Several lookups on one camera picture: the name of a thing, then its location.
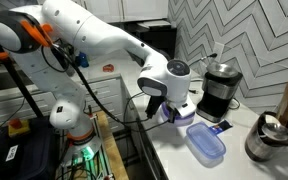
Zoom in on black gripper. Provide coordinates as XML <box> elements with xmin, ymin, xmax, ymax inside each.
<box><xmin>145</xmin><ymin>95</ymin><xmax>197</xmax><ymax>124</ymax></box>

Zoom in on purple round container lid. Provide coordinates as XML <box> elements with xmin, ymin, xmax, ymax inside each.
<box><xmin>157</xmin><ymin>103</ymin><xmax>195</xmax><ymax>126</ymax></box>

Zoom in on blue rectangular container lid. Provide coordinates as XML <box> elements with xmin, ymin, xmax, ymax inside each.
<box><xmin>186</xmin><ymin>122</ymin><xmax>226</xmax><ymax>158</ymax></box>

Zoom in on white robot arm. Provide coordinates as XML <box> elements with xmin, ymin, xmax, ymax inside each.
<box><xmin>0</xmin><ymin>0</ymin><xmax>194</xmax><ymax>158</ymax></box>

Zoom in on blue packet on counter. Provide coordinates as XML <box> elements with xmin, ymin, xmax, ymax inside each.
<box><xmin>209</xmin><ymin>120</ymin><xmax>233</xmax><ymax>135</ymax></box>

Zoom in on clear rectangular plastic container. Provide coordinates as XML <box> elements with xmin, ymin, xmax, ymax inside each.
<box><xmin>184</xmin><ymin>137</ymin><xmax>224</xmax><ymax>168</ymax></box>

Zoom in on black coffee maker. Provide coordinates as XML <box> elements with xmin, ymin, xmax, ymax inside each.
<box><xmin>196</xmin><ymin>62</ymin><xmax>243</xmax><ymax>123</ymax></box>

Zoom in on wooden butcher block cart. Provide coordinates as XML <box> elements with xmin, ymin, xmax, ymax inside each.
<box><xmin>96</xmin><ymin>111</ymin><xmax>129</xmax><ymax>180</ymax></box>

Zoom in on red round object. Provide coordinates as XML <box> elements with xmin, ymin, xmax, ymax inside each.
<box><xmin>102</xmin><ymin>64</ymin><xmax>115</xmax><ymax>72</ymax></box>

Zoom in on black microwave oven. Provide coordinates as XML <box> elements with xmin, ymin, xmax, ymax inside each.
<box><xmin>123</xmin><ymin>19</ymin><xmax>178</xmax><ymax>61</ymax></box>

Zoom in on steel utensil holder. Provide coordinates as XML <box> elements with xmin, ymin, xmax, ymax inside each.
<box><xmin>244</xmin><ymin>111</ymin><xmax>288</xmax><ymax>162</ymax></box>

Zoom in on metal ladle in holder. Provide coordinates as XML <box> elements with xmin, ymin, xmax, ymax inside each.
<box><xmin>261</xmin><ymin>115</ymin><xmax>288</xmax><ymax>141</ymax></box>

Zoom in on black case with label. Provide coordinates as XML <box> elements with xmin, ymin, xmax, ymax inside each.
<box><xmin>0</xmin><ymin>117</ymin><xmax>59</xmax><ymax>180</ymax></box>

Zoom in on black power cable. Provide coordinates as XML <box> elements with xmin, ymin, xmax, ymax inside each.
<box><xmin>183</xmin><ymin>52</ymin><xmax>218</xmax><ymax>94</ymax></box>

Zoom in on white wall outlet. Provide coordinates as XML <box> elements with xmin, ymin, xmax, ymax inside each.
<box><xmin>213</xmin><ymin>42</ymin><xmax>225</xmax><ymax>62</ymax></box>

